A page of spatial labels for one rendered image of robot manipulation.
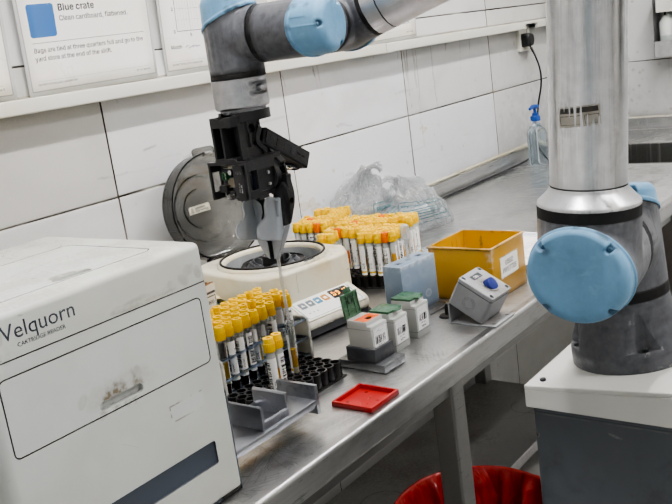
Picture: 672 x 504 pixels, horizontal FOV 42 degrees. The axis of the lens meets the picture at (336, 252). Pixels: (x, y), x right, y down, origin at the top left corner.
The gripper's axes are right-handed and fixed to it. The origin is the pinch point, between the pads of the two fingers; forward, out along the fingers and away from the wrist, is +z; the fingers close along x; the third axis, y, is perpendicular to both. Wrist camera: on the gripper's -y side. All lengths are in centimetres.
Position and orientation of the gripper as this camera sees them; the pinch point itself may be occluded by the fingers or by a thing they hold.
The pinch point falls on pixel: (275, 248)
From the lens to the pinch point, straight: 126.5
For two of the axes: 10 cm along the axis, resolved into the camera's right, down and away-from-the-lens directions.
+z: 1.4, 9.6, 2.3
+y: -5.9, 2.7, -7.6
